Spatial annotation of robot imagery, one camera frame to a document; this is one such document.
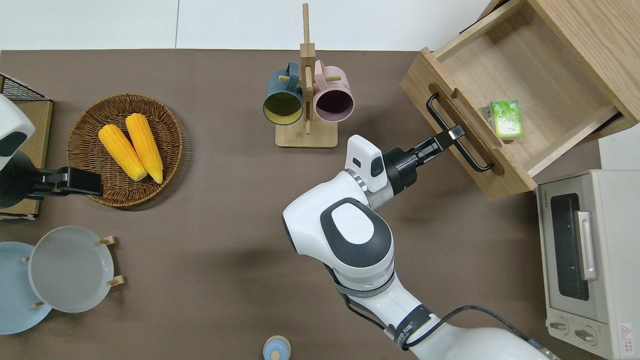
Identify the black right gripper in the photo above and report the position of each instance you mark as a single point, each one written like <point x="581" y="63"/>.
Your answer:
<point x="402" y="167"/>

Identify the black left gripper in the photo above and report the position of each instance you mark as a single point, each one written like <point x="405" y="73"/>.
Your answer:
<point x="17" y="182"/>

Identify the light wooden drawer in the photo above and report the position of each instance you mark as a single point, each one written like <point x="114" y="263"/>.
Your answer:
<point x="525" y="65"/>

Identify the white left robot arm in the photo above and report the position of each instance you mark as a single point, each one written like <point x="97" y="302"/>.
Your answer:
<point x="10" y="120"/>

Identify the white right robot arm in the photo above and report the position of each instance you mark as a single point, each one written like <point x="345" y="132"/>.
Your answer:
<point x="310" y="220"/>

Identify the yellow corn cob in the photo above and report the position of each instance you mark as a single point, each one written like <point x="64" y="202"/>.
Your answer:
<point x="120" y="150"/>
<point x="145" y="145"/>

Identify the round wicker basket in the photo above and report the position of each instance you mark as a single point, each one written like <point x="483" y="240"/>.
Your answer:
<point x="90" y="130"/>

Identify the small green box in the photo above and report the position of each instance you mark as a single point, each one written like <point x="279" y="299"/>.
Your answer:
<point x="507" y="120"/>

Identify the wooden plate rack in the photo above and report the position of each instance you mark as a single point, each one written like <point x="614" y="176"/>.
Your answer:
<point x="107" y="240"/>

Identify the wooden shelf board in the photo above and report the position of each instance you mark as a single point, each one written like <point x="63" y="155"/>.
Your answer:
<point x="42" y="130"/>

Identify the grey plate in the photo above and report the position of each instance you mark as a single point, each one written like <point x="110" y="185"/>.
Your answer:
<point x="70" y="270"/>

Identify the pink mug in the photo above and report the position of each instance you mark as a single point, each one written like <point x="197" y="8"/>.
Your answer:
<point x="336" y="89"/>

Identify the light blue plate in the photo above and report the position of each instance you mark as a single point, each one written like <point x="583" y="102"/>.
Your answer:
<point x="12" y="300"/>

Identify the wooden mug rack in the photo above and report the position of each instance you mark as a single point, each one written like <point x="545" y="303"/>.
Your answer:
<point x="306" y="137"/>

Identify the brown table mat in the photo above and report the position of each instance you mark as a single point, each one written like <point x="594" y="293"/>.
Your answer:
<point x="225" y="225"/>

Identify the dark blue mug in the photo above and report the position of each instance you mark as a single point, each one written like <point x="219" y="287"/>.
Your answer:
<point x="280" y="85"/>

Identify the white toaster oven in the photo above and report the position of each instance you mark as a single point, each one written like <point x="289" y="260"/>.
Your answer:
<point x="615" y="250"/>

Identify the white oven knob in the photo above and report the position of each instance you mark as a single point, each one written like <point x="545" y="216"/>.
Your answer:
<point x="558" y="326"/>
<point x="585" y="335"/>

